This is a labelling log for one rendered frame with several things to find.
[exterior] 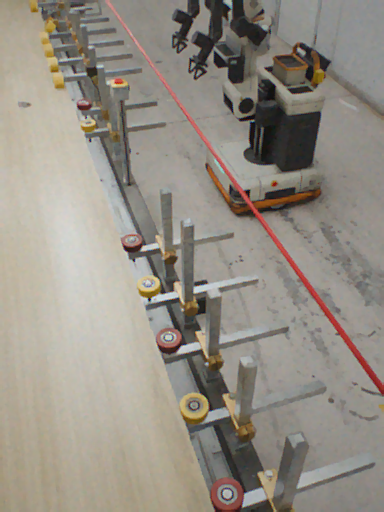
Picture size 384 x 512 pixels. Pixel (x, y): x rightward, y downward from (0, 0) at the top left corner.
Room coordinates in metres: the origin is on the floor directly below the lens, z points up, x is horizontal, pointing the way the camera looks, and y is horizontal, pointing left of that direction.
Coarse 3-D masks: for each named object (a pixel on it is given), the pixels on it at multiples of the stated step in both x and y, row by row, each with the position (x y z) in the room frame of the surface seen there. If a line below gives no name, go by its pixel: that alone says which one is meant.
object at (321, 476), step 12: (360, 456) 0.68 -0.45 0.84; (372, 456) 0.68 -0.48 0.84; (324, 468) 0.64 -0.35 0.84; (336, 468) 0.65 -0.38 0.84; (348, 468) 0.65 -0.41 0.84; (360, 468) 0.65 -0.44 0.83; (300, 480) 0.61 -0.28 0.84; (312, 480) 0.61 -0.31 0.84; (324, 480) 0.62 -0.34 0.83; (252, 492) 0.58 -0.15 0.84; (252, 504) 0.55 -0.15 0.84; (264, 504) 0.57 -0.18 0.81
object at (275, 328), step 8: (256, 328) 1.13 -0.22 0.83; (264, 328) 1.13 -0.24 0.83; (272, 328) 1.13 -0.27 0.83; (280, 328) 1.13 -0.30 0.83; (288, 328) 1.14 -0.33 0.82; (224, 336) 1.09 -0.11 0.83; (232, 336) 1.09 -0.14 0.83; (240, 336) 1.09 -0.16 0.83; (248, 336) 1.09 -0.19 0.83; (256, 336) 1.10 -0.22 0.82; (264, 336) 1.11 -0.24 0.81; (192, 344) 1.06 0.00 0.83; (224, 344) 1.07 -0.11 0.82; (232, 344) 1.08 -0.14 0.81; (240, 344) 1.08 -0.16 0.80; (176, 352) 1.03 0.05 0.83; (184, 352) 1.03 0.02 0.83; (192, 352) 1.03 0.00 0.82; (200, 352) 1.04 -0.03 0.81; (168, 360) 1.01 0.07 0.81; (176, 360) 1.01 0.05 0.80
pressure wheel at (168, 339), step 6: (162, 330) 1.05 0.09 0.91; (168, 330) 1.05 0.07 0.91; (174, 330) 1.05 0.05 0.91; (156, 336) 1.03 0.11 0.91; (162, 336) 1.03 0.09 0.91; (168, 336) 1.02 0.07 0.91; (174, 336) 1.03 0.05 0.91; (180, 336) 1.03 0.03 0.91; (156, 342) 1.01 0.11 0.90; (162, 342) 1.00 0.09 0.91; (168, 342) 1.00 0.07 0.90; (174, 342) 1.00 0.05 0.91; (180, 342) 1.01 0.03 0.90; (162, 348) 0.99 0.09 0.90; (168, 348) 0.98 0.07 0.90; (174, 348) 0.99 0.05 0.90; (168, 354) 1.02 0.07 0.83
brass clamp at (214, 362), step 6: (198, 336) 1.08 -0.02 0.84; (204, 336) 1.08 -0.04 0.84; (204, 342) 1.06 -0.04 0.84; (204, 348) 1.03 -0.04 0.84; (204, 354) 1.02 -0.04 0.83; (216, 354) 1.01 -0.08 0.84; (204, 360) 1.02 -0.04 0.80; (210, 360) 0.99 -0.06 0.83; (216, 360) 0.99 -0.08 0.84; (222, 360) 1.00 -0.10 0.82; (210, 366) 0.98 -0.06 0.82; (216, 366) 0.99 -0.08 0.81; (222, 366) 0.99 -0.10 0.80
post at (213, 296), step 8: (216, 288) 1.04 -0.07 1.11; (208, 296) 1.02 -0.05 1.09; (216, 296) 1.01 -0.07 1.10; (208, 304) 1.02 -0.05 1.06; (216, 304) 1.01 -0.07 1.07; (208, 312) 1.02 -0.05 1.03; (216, 312) 1.01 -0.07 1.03; (208, 320) 1.01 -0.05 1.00; (216, 320) 1.01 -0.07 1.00; (208, 328) 1.01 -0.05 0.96; (216, 328) 1.01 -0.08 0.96; (208, 336) 1.01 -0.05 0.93; (216, 336) 1.01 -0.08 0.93; (208, 344) 1.01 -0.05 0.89; (216, 344) 1.01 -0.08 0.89; (208, 352) 1.01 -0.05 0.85; (216, 352) 1.01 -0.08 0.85; (208, 376) 1.00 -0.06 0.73; (216, 376) 1.01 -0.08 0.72
